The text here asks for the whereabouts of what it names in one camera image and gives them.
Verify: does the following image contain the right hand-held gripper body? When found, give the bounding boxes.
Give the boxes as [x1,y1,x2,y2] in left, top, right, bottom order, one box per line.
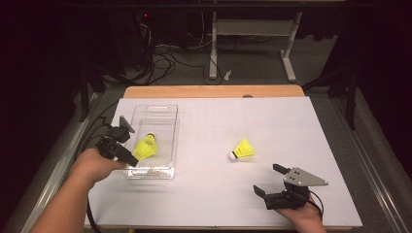
[263,167,329,212]

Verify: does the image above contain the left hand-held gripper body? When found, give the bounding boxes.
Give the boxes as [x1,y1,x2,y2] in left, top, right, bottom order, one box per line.
[95,115,136,160]

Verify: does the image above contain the yellow shuttlecock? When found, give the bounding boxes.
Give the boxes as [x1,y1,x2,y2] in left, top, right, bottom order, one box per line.
[142,133,159,153]
[228,138,256,162]
[132,139,157,161]

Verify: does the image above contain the clear plastic tray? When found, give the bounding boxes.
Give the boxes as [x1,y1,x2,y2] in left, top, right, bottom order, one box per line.
[119,104,180,181]

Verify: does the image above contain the person's left hand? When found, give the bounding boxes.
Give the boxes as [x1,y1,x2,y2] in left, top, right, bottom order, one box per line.
[72,149,128,186]

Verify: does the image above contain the person's right hand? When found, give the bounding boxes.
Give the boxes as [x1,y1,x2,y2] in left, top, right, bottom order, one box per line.
[275,197,326,233]

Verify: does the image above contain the white grid mat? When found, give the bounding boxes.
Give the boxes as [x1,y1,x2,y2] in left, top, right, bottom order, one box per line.
[85,96,363,228]

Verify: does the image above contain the black metal stand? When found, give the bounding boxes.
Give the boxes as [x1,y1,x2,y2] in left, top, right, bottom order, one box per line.
[302,64,361,130]
[79,64,108,123]

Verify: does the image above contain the wooden table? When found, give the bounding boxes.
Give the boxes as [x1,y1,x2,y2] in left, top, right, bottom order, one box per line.
[122,84,354,232]

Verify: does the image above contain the black computer tower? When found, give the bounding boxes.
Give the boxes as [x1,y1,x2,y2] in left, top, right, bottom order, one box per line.
[108,9,156,71]

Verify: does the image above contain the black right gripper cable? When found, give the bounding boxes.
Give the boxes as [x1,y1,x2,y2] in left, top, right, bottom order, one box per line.
[305,195,325,221]

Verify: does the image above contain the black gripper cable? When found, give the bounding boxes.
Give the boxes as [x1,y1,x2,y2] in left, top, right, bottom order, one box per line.
[305,195,325,221]
[76,116,111,233]

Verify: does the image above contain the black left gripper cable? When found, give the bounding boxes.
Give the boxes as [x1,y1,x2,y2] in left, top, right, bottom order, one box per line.
[76,116,111,233]

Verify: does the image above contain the metal floor rail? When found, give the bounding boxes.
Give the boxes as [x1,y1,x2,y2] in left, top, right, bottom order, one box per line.
[18,91,100,233]
[329,95,412,233]

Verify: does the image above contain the bundle of floor cables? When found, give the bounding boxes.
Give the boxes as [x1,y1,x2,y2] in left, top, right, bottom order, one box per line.
[106,13,227,86]

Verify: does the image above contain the white metal desk frame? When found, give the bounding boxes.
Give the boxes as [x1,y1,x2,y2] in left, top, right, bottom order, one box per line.
[207,11,304,83]

